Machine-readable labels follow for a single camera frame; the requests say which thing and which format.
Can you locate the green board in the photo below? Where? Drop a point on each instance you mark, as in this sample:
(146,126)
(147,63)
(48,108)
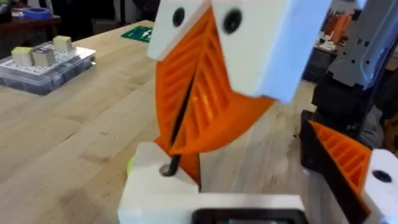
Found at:
(138,33)

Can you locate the dark side table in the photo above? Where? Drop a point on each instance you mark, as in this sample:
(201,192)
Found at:
(28,26)

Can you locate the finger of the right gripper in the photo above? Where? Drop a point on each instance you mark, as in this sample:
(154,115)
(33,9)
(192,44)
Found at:
(174,77)
(264,46)

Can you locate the orange parts heap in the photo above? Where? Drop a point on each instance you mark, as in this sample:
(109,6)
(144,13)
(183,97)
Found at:
(337,26)

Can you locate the black screw with washer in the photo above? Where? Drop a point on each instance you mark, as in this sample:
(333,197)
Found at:
(173,165)

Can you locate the blue tape roll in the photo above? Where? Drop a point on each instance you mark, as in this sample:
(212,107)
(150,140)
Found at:
(37,13)

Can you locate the lime green toy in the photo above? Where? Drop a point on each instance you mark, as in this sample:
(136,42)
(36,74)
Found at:
(129,166)

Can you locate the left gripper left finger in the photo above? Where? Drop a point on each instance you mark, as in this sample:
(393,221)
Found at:
(149,189)

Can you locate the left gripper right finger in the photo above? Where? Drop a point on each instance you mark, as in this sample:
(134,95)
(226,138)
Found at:
(351,161)

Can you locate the clear box with blocks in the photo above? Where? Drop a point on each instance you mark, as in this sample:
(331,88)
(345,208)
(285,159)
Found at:
(46,67)

